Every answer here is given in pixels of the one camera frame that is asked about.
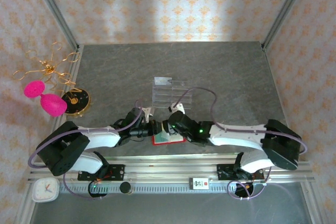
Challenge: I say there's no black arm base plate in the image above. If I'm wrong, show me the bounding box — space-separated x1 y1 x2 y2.
216 163 266 184
77 164 126 182

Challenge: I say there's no aluminium side rail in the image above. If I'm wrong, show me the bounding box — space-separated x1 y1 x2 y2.
43 44 85 162

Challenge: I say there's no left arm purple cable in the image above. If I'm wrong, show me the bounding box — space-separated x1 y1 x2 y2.
28 99 145 201

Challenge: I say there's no white square clock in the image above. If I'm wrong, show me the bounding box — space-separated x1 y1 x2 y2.
31 177 60 204

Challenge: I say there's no slotted grey cable duct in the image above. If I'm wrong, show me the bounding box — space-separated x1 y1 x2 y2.
59 183 254 195

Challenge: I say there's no black round knob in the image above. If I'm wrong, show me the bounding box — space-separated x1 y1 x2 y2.
119 182 132 195

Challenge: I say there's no clear acrylic card stand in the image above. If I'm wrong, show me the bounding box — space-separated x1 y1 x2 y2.
151 76 193 110

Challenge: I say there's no pink fuzzy hourglass-shaped object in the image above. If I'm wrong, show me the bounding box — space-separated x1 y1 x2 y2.
24 80 68 118

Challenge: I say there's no black round cable port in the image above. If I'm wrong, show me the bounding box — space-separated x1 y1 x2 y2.
234 181 256 200
88 181 109 199

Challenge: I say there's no teal chip card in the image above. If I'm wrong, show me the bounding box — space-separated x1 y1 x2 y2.
154 132 171 143

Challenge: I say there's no white label box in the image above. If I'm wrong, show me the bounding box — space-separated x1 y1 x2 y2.
188 177 211 191

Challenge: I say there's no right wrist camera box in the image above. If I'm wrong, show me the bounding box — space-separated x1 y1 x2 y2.
167 103 186 115

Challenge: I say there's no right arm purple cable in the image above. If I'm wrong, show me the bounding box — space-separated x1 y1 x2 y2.
169 87 308 201

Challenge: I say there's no red card holder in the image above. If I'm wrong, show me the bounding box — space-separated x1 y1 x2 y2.
152 133 187 146

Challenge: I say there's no aluminium frame post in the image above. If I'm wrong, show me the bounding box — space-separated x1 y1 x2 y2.
27 0 81 51
261 0 315 51

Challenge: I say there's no long aluminium base rail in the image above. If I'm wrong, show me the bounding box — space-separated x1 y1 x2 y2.
27 154 316 183

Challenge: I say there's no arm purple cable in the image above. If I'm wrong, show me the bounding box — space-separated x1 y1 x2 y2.
28 99 145 201
169 87 308 201

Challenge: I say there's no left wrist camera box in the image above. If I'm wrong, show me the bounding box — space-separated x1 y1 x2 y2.
143 106 156 118

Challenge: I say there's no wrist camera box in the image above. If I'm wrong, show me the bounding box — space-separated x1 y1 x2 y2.
143 106 156 118
167 103 186 115

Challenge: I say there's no gold wire ornament black base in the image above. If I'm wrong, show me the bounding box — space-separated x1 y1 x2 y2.
12 41 92 118

